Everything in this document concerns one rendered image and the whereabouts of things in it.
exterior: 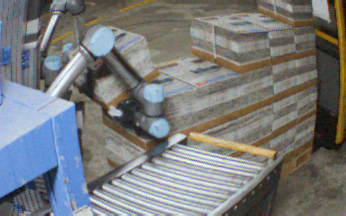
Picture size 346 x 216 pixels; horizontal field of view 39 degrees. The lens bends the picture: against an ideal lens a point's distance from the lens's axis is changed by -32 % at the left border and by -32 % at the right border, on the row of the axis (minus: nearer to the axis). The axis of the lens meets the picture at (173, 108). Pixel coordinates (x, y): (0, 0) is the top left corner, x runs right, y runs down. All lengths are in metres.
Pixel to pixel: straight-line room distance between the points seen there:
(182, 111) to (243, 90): 0.40
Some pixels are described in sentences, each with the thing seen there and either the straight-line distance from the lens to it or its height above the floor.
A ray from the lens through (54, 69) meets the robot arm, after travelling 3.07.
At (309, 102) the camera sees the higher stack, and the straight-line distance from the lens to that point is 3.97.
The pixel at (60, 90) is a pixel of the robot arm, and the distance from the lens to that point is 2.50.
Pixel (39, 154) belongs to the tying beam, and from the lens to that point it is 1.04.
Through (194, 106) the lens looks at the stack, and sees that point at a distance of 3.18.
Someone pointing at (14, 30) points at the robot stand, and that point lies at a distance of 2.74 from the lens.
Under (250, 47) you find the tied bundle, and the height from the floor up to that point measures 0.97.
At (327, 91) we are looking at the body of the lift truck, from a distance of 4.48.
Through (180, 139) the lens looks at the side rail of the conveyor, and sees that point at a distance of 2.73.
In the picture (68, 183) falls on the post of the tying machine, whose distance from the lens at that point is 1.11.
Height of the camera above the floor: 1.95
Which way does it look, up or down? 22 degrees down
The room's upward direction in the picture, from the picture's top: 1 degrees counter-clockwise
